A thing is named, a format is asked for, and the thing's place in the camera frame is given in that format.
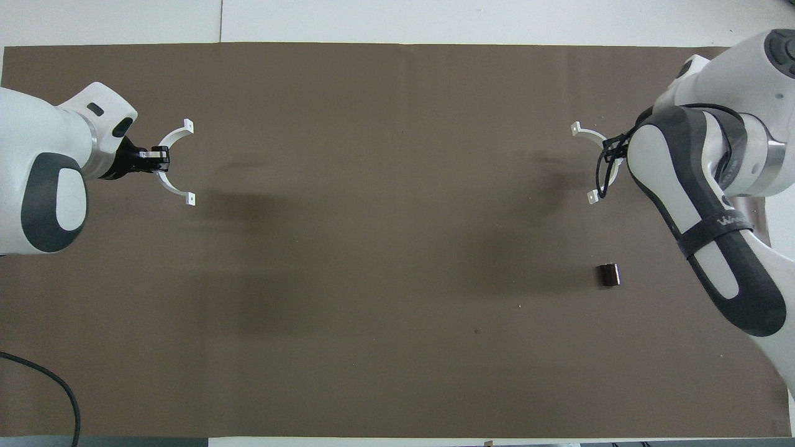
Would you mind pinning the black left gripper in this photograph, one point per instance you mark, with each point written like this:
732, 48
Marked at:
127, 162

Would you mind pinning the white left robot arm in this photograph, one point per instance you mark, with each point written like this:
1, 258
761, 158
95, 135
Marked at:
43, 161

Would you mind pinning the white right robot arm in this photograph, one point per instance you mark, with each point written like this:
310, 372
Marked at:
714, 186

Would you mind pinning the brown paper table mat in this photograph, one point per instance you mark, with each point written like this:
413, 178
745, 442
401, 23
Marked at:
385, 248

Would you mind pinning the small black block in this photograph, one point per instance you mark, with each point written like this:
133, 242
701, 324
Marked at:
608, 275

